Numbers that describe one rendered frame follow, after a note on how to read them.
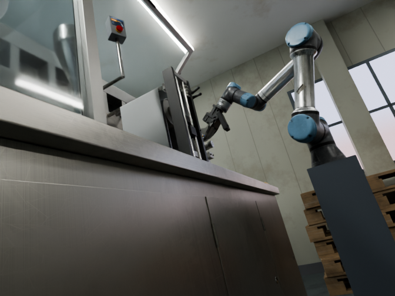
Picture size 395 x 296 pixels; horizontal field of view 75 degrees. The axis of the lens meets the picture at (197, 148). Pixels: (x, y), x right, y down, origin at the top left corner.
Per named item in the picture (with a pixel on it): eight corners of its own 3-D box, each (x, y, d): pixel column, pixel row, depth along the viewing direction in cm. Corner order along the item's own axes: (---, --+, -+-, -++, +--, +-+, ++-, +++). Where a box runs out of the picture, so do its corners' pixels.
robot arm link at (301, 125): (326, 144, 116) (321, 29, 121) (314, 140, 105) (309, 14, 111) (299, 145, 124) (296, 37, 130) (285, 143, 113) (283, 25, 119)
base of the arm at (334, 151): (345, 162, 123) (337, 144, 127) (348, 157, 110) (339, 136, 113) (313, 172, 129) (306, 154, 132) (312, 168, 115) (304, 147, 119)
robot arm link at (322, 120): (338, 142, 123) (327, 117, 128) (329, 138, 114) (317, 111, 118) (314, 151, 131) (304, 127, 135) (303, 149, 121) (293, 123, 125)
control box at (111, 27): (112, 29, 109) (110, 12, 112) (107, 40, 113) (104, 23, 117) (128, 34, 113) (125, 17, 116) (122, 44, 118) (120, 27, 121)
